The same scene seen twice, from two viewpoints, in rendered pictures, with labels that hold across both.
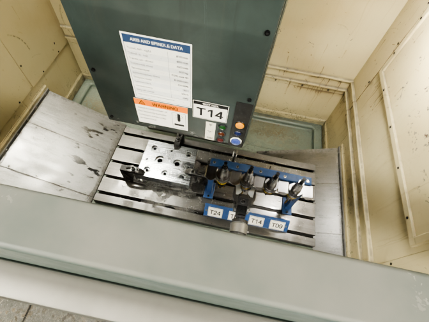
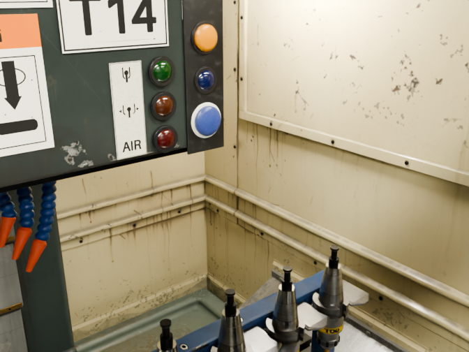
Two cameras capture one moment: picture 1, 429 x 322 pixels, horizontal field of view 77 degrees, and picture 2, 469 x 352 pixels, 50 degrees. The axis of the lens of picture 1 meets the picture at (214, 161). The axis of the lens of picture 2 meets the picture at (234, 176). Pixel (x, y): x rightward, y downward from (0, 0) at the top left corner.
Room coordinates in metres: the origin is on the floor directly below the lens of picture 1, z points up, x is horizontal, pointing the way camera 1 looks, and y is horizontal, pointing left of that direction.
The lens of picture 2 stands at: (0.10, 0.25, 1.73)
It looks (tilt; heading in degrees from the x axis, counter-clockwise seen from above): 20 degrees down; 318
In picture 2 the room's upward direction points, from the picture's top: straight up
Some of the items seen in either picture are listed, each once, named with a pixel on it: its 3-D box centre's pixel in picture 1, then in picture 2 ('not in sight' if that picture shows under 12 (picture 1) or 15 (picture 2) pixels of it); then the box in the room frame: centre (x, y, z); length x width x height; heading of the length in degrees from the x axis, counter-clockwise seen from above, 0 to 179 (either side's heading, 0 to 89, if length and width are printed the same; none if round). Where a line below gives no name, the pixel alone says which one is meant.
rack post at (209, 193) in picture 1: (210, 178); not in sight; (0.63, 0.00, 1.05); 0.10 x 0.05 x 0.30; 176
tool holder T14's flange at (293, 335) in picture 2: (270, 185); (285, 329); (0.55, -0.27, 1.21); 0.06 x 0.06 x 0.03
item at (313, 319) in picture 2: (283, 188); (308, 316); (0.55, -0.32, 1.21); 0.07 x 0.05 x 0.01; 176
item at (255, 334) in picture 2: (258, 183); (259, 343); (0.56, -0.21, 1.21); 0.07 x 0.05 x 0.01; 176
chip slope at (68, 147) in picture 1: (72, 162); not in sight; (0.75, 0.89, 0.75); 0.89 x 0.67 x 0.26; 176
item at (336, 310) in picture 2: (295, 190); (330, 304); (0.55, -0.38, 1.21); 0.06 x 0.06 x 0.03
